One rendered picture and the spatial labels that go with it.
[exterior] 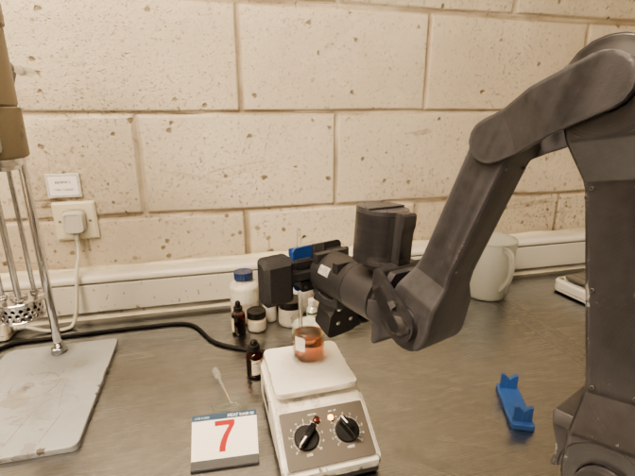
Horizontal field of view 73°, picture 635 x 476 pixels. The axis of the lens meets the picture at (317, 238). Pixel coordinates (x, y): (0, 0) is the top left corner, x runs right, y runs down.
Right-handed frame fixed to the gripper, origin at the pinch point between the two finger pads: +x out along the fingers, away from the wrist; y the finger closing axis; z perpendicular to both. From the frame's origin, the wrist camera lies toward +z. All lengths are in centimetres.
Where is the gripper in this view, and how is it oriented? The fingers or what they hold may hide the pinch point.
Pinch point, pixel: (303, 257)
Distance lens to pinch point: 60.3
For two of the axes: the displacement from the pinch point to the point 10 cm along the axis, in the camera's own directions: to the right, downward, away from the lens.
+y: 8.3, -1.7, 5.3
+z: 0.1, 9.6, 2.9
